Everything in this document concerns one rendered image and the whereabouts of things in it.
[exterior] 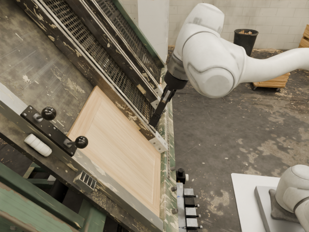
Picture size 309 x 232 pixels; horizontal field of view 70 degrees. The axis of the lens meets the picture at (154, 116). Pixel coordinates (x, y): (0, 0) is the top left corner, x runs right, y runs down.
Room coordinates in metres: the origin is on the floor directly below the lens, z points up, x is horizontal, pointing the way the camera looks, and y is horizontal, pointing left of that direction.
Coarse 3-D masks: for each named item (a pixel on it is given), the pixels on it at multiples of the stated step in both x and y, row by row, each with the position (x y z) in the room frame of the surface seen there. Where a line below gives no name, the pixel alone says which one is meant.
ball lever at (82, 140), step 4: (80, 136) 0.49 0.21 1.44; (84, 136) 0.50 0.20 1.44; (64, 140) 0.54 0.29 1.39; (68, 140) 0.54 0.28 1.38; (76, 140) 0.48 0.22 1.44; (80, 140) 0.48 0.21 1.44; (84, 140) 0.48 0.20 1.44; (64, 144) 0.53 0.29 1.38; (68, 144) 0.53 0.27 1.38; (72, 144) 0.51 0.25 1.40; (76, 144) 0.47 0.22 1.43; (80, 144) 0.47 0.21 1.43; (84, 144) 0.47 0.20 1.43; (80, 148) 0.47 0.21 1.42
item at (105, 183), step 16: (0, 96) 0.53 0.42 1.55; (16, 96) 0.57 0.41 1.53; (0, 112) 0.52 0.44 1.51; (16, 112) 0.52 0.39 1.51; (32, 128) 0.52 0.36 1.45; (48, 144) 0.52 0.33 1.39; (64, 160) 0.52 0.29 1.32; (80, 160) 0.53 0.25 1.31; (96, 176) 0.52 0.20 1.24; (112, 192) 0.51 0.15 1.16; (128, 192) 0.56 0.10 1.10; (128, 208) 0.51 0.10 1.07; (144, 208) 0.54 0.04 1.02; (144, 224) 0.51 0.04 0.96; (160, 224) 0.53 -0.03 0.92
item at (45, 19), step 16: (16, 0) 1.02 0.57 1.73; (32, 0) 1.01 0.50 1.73; (32, 16) 1.01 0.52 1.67; (48, 16) 1.01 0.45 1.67; (48, 32) 1.01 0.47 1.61; (64, 32) 1.02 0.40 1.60; (64, 48) 1.01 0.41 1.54; (80, 48) 1.05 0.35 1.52; (80, 64) 1.01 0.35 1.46; (96, 64) 1.05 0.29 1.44; (96, 80) 1.01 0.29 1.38; (112, 96) 1.00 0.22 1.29; (128, 112) 1.00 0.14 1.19; (144, 128) 1.00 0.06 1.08; (160, 144) 0.99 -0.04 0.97
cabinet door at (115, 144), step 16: (96, 96) 0.93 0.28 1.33; (80, 112) 0.76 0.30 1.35; (96, 112) 0.83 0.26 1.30; (112, 112) 0.93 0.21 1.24; (80, 128) 0.68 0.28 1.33; (96, 128) 0.75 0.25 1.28; (112, 128) 0.83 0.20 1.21; (128, 128) 0.93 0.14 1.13; (96, 144) 0.67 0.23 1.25; (112, 144) 0.74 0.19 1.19; (128, 144) 0.83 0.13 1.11; (144, 144) 0.94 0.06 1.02; (96, 160) 0.60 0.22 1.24; (112, 160) 0.66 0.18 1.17; (128, 160) 0.74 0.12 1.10; (144, 160) 0.83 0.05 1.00; (112, 176) 0.59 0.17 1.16; (128, 176) 0.65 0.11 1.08; (144, 176) 0.73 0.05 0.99; (144, 192) 0.64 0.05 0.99
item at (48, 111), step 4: (44, 108) 0.49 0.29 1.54; (48, 108) 0.49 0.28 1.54; (52, 108) 0.49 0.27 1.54; (44, 112) 0.48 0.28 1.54; (48, 112) 0.48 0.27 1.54; (52, 112) 0.48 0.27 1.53; (56, 112) 0.49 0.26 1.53; (32, 116) 0.54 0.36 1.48; (36, 116) 0.54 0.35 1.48; (40, 116) 0.51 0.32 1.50; (44, 116) 0.47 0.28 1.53; (48, 116) 0.47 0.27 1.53; (52, 116) 0.48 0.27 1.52; (36, 120) 0.53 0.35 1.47; (40, 120) 0.54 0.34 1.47; (48, 120) 0.47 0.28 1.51
